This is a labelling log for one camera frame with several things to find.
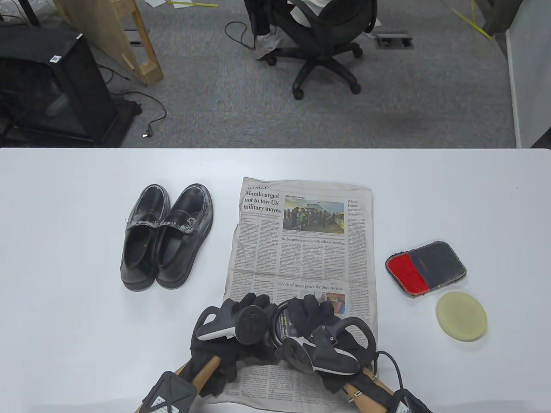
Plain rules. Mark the person's left hand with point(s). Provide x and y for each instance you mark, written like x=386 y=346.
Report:
x=249 y=355

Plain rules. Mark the person's right hand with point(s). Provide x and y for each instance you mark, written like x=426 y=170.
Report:
x=310 y=314

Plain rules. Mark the black cream tin lid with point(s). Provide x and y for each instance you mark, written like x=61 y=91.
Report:
x=284 y=325

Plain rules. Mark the red and grey polishing cloth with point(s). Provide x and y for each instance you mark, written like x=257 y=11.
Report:
x=430 y=266

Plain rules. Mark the black leather shoe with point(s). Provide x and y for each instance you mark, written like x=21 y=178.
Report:
x=140 y=245
x=181 y=241

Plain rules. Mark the round yellow polishing sponge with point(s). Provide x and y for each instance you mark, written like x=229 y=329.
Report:
x=461 y=317

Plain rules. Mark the person's right forearm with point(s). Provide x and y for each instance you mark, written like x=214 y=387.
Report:
x=366 y=393

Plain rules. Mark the black left hand controller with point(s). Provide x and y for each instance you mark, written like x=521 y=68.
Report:
x=252 y=325

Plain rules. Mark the black hand controller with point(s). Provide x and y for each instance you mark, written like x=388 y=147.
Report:
x=327 y=357
x=252 y=325

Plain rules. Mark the black right hand controller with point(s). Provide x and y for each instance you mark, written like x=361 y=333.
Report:
x=327 y=357

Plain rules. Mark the newspaper sheet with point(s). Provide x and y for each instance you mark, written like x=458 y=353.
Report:
x=301 y=258

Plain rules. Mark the black swivel office chair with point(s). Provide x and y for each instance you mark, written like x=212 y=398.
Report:
x=327 y=47

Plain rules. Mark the floor socket box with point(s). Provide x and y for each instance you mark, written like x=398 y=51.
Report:
x=393 y=40

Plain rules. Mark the white partition panel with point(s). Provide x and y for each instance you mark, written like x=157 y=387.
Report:
x=531 y=73

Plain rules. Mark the yellow floor tape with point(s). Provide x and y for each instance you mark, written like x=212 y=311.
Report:
x=473 y=23

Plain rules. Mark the black cabinet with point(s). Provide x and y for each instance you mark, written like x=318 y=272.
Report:
x=47 y=81

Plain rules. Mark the wooden frame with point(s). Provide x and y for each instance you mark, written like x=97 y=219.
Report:
x=107 y=30

